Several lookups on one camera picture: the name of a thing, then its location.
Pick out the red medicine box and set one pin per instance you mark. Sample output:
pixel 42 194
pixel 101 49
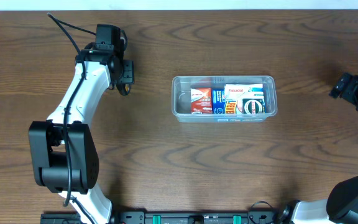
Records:
pixel 201 101

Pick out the white Panadol packet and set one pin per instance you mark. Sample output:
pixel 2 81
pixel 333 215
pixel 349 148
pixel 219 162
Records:
pixel 239 91

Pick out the small black white-capped bottle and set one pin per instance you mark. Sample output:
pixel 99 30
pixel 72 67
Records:
pixel 123 89

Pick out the blue Kool Fever box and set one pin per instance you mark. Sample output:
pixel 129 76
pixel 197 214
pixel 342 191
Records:
pixel 223 106

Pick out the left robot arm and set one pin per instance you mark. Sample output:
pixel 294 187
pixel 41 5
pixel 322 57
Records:
pixel 64 156

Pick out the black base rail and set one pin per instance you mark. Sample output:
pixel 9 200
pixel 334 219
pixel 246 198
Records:
pixel 252 217

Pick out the clear plastic container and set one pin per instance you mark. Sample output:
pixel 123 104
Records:
pixel 181 97

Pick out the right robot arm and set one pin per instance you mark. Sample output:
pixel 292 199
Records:
pixel 342 204

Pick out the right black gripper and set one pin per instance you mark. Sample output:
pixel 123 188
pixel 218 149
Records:
pixel 341 87

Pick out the dark green round-logo box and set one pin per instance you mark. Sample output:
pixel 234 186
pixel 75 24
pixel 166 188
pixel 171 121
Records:
pixel 253 106

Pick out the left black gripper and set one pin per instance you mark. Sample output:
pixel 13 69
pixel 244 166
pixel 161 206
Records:
pixel 128 72

